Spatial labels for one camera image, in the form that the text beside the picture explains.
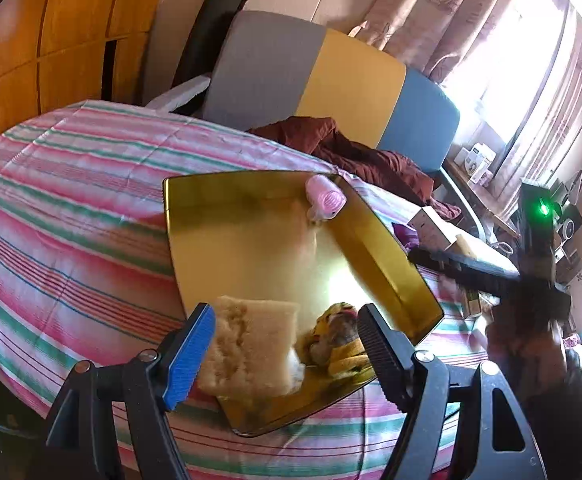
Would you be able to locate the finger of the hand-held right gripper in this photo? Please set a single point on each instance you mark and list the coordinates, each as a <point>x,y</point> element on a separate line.
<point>481,287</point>
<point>451,261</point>

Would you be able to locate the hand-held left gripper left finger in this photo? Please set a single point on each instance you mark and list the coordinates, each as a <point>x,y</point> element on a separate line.
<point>188,360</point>

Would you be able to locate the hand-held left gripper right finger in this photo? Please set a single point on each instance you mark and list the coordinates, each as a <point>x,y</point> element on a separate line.
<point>383,355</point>

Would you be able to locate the yellow tiger print cloth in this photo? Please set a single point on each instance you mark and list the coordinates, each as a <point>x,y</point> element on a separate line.
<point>331,321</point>

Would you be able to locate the beige sponge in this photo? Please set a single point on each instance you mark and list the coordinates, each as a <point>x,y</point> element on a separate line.
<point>251,345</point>

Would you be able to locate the gold cardboard box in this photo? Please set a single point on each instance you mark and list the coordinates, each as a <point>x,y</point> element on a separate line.
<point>251,240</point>

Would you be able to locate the pink hair roller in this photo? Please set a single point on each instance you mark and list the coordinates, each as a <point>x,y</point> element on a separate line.
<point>323,197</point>

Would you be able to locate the person's right hand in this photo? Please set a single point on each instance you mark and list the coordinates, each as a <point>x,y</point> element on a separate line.
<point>521,350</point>

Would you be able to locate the black speaker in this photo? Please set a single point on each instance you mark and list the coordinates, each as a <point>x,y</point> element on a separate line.
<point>568,227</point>

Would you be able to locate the white cardboard box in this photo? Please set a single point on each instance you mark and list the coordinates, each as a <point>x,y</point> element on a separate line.
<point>431,227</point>

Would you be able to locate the wooden side table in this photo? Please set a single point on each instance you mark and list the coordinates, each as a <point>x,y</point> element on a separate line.
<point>476,195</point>

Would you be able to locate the white carton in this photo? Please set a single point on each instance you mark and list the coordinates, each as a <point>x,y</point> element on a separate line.
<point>478,162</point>

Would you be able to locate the maroon cloth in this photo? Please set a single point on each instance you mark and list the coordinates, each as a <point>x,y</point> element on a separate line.
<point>371,165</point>

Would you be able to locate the striped tablecloth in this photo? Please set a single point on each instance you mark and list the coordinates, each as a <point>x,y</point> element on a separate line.
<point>71,185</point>

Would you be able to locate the pink patterned curtain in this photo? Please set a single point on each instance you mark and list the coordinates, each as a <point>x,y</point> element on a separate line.
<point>446,0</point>

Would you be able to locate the grey yellow blue chair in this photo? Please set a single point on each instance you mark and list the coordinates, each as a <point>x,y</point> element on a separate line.
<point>271,70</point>

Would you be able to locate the black rolled mat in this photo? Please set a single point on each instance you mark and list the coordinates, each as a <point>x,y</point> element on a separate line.
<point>206,35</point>

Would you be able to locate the wooden wardrobe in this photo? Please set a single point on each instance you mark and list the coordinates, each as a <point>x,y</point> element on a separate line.
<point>71,35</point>

